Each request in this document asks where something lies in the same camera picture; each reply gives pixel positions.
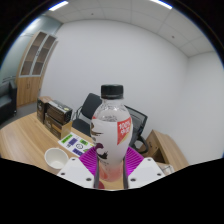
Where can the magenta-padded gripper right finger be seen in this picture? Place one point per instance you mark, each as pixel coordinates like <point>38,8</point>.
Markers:
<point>146,170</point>

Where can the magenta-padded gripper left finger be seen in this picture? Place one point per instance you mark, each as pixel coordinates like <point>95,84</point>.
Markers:
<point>76,171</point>

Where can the clear drink bottle black cap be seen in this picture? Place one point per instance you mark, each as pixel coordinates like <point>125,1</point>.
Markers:
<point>110,140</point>

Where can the white patterned paper cup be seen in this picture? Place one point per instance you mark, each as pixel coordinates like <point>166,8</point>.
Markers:
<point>56,158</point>

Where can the green and purple printed sheet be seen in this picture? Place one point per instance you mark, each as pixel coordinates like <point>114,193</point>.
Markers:
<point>75,143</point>

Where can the wooden side desk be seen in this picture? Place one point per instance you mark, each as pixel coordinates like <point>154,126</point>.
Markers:
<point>165,148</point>

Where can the black ribbed box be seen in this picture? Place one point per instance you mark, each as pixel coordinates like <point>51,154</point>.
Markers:
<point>60,111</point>

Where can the black office chair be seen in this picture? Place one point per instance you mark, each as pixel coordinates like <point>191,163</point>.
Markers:
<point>87,110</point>

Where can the tall dark brown box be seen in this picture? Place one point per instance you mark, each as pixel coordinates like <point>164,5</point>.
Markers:
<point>41,106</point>

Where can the black armchair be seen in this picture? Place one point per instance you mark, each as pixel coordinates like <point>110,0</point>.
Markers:
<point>7,100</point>

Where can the wooden cabinet shelf unit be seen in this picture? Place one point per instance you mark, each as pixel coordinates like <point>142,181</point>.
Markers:
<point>33,70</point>

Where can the long ceiling light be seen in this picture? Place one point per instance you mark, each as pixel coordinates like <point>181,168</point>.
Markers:
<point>58,5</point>
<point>161,3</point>

